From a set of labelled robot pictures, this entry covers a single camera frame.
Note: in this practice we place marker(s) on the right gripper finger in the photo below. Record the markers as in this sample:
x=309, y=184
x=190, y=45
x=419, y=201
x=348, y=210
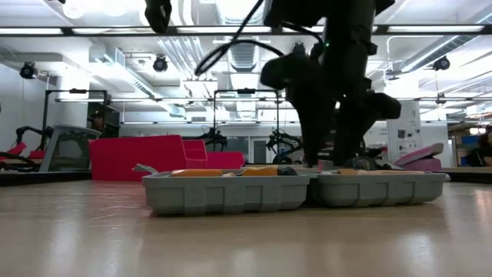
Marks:
x=313, y=127
x=350, y=142

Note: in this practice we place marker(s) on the grey plastic tool case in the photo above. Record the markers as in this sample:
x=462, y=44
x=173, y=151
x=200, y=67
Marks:
x=230, y=196

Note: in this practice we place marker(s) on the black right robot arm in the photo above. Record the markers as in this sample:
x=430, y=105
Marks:
x=346, y=19

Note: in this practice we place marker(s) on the black background robot arm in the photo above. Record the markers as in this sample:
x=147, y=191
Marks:
x=213, y=140
x=34, y=131

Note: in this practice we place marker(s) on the black work glove red cuff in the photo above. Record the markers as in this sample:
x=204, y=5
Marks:
x=365, y=163

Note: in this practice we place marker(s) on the pink stapler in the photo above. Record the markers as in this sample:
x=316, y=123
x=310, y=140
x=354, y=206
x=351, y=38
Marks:
x=423, y=163

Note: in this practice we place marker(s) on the black metal stand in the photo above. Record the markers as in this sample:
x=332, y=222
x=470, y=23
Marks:
x=45, y=115
x=214, y=115

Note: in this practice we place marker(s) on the blue storage bin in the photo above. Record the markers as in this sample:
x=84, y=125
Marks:
x=469, y=139

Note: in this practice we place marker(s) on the person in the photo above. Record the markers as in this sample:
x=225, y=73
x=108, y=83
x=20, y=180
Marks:
x=98, y=121

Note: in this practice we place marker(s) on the red plastic bin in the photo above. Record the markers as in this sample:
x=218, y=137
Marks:
x=127, y=157

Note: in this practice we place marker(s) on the red angular object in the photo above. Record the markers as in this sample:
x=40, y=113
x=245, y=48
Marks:
x=17, y=149

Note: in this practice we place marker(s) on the black aluminium table frame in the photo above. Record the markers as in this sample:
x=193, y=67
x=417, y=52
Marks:
x=38, y=177

